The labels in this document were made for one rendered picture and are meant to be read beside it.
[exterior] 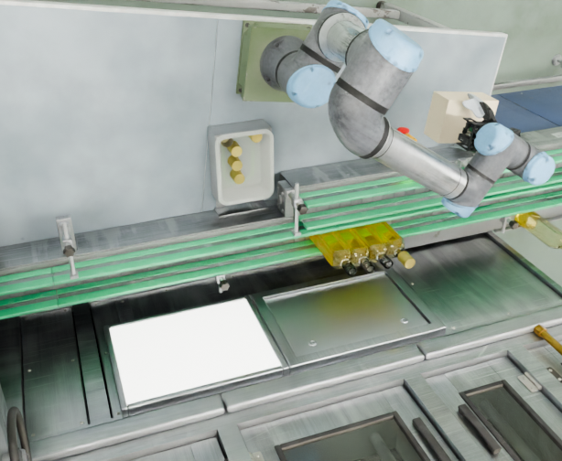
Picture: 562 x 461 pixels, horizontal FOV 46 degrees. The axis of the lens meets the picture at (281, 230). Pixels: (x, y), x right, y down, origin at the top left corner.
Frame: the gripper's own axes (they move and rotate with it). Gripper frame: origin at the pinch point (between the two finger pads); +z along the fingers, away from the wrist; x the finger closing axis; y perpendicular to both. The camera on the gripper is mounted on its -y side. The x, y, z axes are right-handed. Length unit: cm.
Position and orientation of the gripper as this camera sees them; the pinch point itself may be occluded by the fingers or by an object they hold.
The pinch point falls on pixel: (463, 119)
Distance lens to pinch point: 188.6
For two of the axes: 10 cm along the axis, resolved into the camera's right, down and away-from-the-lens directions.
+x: -1.3, 8.8, 4.6
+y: -9.3, 0.5, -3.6
